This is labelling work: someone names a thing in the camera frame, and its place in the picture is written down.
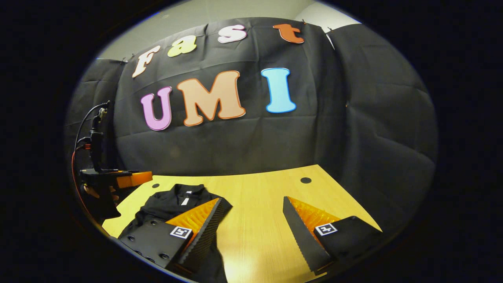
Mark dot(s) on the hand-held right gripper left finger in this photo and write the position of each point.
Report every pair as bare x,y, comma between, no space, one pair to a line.
208,232

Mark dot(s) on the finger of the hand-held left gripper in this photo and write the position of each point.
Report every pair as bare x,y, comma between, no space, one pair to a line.
135,179

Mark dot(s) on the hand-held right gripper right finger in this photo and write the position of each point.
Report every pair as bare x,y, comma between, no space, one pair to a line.
300,236

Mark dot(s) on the black shirt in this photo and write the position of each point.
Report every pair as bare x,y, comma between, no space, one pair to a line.
165,204

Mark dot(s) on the black backdrop cloth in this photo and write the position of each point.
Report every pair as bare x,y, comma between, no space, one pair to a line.
255,145

